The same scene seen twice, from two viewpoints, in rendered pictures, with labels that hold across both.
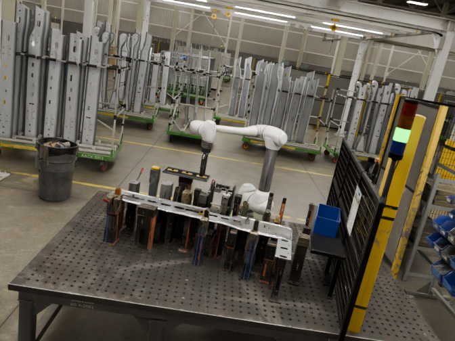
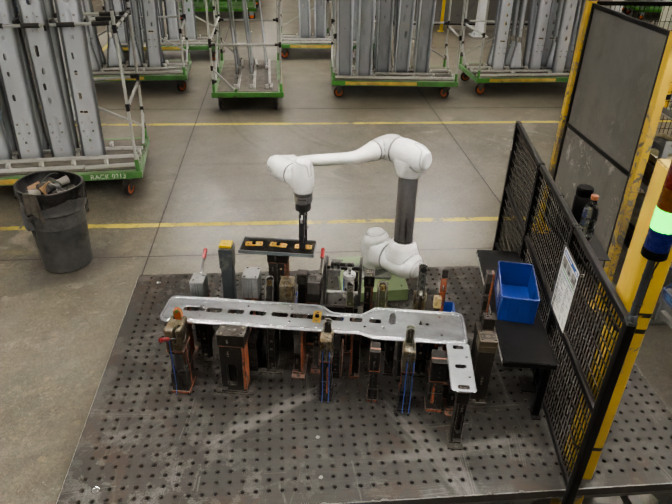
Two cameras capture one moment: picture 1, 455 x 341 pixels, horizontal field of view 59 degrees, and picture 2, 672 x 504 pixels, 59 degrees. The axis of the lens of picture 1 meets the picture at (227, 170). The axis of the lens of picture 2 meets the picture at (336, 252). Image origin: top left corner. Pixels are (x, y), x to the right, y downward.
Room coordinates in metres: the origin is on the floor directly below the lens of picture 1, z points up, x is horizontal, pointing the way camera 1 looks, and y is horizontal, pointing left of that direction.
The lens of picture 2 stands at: (0.59, 0.18, 2.64)
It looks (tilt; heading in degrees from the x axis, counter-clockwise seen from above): 31 degrees down; 357
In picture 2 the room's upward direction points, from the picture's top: 1 degrees clockwise
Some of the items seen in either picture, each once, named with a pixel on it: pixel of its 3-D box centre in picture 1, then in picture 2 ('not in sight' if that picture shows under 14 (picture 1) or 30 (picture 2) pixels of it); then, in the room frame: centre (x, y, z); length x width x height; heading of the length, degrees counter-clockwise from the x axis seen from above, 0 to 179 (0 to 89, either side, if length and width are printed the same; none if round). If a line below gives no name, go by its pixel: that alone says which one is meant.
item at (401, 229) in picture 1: (395, 182); (595, 153); (4.76, -2.02, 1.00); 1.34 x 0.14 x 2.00; 2
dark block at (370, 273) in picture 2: (233, 220); (367, 308); (2.93, -0.12, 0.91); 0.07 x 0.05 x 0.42; 173
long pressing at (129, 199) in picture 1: (198, 212); (312, 318); (2.74, 0.15, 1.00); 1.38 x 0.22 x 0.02; 83
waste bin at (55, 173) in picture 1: (55, 169); (58, 223); (4.84, 2.14, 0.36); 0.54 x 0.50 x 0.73; 2
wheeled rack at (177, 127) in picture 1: (196, 101); (246, 32); (9.74, 1.03, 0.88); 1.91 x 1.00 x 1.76; 3
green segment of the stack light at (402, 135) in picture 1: (401, 134); (666, 218); (1.99, -0.80, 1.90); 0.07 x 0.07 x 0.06
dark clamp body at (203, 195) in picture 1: (201, 216); (314, 310); (2.95, 0.14, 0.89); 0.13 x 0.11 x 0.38; 173
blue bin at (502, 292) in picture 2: (326, 220); (515, 291); (2.80, -0.78, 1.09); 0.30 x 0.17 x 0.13; 167
